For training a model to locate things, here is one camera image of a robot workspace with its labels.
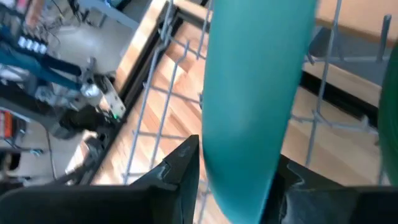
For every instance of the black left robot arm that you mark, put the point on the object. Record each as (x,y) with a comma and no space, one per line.
(81,119)

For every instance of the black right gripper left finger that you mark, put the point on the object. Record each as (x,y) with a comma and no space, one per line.
(183,174)

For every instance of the light wooden desk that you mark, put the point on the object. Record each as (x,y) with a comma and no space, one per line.
(357,18)

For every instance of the orange box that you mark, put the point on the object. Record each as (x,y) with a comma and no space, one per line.
(6,124)

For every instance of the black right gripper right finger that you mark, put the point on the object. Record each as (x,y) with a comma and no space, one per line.
(304,199)

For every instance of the green plastic plate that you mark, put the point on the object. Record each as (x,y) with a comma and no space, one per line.
(390,124)
(248,93)

